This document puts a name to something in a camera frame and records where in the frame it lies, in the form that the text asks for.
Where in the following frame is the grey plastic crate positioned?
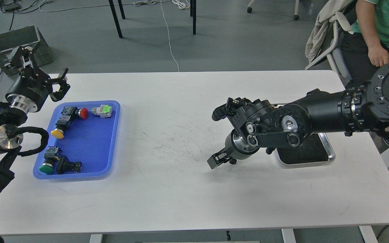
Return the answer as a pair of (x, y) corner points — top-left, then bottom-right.
(0, 26), (54, 76)

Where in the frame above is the person in green shirt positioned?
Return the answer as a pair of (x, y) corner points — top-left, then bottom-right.
(341, 0), (389, 89)

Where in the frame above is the person's hand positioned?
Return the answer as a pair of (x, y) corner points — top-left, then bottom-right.
(368, 44), (389, 67)

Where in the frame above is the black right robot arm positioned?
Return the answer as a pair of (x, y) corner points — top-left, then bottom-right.
(207, 64), (389, 169)

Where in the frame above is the yellow push button switch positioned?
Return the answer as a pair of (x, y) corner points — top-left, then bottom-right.
(50, 115), (73, 139)

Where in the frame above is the blue plastic tray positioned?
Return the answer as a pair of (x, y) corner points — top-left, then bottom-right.
(33, 100), (121, 181)

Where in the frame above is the silver metal tray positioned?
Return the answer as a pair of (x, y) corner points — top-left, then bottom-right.
(271, 103), (336, 168)

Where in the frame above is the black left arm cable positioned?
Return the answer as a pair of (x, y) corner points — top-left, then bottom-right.
(7, 126), (49, 157)

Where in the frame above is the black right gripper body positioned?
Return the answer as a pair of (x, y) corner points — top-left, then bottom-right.
(224, 130), (259, 160)

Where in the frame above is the beige jacket on chair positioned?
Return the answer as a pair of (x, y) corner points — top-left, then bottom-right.
(305, 0), (354, 63)

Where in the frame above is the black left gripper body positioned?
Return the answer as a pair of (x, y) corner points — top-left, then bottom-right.
(5, 76), (53, 112)

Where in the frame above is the grey green connector switch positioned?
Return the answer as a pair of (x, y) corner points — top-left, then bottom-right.
(91, 105), (113, 118)

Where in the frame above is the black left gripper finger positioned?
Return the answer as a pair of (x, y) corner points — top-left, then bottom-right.
(48, 68), (71, 102)
(2, 46), (51, 83)

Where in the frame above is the black table leg right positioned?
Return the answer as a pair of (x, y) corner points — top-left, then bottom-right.
(189, 0), (197, 35)

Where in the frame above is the black table leg left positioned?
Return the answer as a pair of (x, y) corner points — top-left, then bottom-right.
(108, 0), (126, 39)

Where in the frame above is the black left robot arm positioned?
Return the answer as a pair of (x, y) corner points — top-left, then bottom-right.
(0, 46), (70, 192)

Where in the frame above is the green push button switch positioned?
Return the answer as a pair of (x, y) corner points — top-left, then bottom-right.
(39, 146), (62, 175)

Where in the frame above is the white cable on floor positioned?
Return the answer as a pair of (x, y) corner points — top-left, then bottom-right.
(160, 0), (180, 72)

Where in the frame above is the black table leg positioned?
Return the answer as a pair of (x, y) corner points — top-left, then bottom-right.
(108, 0), (126, 39)
(189, 0), (197, 35)

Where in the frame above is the red push button switch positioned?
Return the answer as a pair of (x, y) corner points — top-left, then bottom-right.
(61, 106), (88, 119)

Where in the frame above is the white office chair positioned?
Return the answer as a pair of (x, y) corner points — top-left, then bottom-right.
(305, 13), (352, 85)

